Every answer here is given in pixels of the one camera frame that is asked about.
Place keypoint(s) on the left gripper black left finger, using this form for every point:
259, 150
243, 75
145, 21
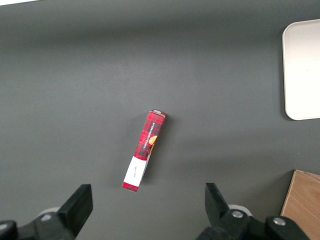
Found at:
72, 212

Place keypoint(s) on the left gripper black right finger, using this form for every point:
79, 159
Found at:
220, 220

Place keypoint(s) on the beige plastic tray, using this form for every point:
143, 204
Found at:
303, 72

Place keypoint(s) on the wooden drawer cabinet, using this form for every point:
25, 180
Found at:
303, 202

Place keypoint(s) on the red plaid shortbread box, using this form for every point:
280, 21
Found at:
147, 140

